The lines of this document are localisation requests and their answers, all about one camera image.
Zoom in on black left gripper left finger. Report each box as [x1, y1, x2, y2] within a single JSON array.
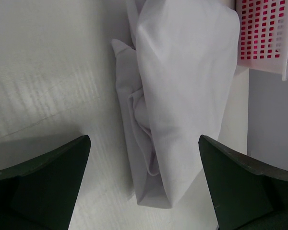
[[0, 135, 91, 230]]

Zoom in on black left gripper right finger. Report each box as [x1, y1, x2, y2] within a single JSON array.
[[198, 135, 288, 230]]

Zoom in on white plastic basket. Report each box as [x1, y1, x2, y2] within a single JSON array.
[[236, 0, 288, 81]]

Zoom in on white t shirt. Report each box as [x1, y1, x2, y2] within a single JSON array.
[[112, 0, 240, 209]]

